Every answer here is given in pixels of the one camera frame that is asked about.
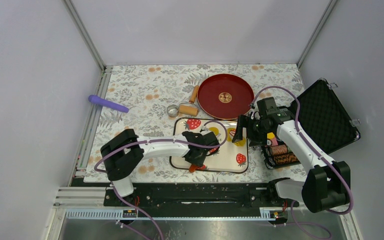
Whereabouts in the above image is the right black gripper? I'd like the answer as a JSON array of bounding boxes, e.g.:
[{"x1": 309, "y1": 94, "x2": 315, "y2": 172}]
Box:
[{"x1": 231, "y1": 114, "x2": 272, "y2": 147}]

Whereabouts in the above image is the orange handle metal scraper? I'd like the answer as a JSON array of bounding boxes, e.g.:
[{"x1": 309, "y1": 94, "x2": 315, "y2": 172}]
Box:
[{"x1": 188, "y1": 164, "x2": 208, "y2": 173}]

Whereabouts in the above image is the yellow dough scrap strip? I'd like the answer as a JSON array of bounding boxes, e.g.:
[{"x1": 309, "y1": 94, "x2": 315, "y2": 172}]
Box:
[{"x1": 226, "y1": 127, "x2": 247, "y2": 147}]

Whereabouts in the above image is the red round plate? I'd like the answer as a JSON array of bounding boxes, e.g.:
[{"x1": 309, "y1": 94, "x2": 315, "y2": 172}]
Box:
[{"x1": 197, "y1": 73, "x2": 255, "y2": 120}]

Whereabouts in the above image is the strawberry print tray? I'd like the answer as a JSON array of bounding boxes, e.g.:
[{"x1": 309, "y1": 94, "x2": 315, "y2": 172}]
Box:
[{"x1": 173, "y1": 117, "x2": 248, "y2": 174}]

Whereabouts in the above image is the wooden dough roller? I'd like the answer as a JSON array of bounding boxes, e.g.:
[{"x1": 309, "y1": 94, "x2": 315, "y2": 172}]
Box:
[{"x1": 178, "y1": 85, "x2": 200, "y2": 117}]

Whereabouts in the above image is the metal ring cutter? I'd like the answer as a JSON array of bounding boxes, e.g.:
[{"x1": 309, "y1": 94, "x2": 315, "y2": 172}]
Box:
[{"x1": 166, "y1": 104, "x2": 179, "y2": 118}]

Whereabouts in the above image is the purple handle tool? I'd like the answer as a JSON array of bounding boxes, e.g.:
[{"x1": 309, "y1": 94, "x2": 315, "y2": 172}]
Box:
[{"x1": 88, "y1": 95, "x2": 129, "y2": 113}]

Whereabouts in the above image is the yellow dough lump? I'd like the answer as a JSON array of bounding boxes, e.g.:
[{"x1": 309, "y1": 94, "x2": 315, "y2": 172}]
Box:
[{"x1": 208, "y1": 127, "x2": 220, "y2": 136}]

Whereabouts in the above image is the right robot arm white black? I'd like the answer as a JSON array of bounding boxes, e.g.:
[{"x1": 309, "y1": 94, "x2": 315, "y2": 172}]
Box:
[{"x1": 232, "y1": 97, "x2": 354, "y2": 215}]

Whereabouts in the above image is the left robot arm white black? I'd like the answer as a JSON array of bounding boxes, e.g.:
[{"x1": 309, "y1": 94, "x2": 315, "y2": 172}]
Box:
[{"x1": 94, "y1": 128, "x2": 223, "y2": 206}]

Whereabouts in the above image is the floral table mat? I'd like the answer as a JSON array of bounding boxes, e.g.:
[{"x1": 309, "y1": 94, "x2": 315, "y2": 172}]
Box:
[{"x1": 71, "y1": 63, "x2": 306, "y2": 187}]

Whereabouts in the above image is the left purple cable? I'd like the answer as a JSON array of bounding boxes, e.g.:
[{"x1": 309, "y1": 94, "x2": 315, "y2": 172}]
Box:
[{"x1": 94, "y1": 120, "x2": 229, "y2": 240}]

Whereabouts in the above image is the purple cable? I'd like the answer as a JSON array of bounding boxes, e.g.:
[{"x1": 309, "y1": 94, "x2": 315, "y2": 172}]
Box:
[
  {"x1": 249, "y1": 85, "x2": 355, "y2": 240},
  {"x1": 94, "y1": 120, "x2": 229, "y2": 240}
]

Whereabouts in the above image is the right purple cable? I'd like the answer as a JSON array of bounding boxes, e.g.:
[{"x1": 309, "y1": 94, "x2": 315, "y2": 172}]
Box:
[{"x1": 249, "y1": 85, "x2": 355, "y2": 240}]

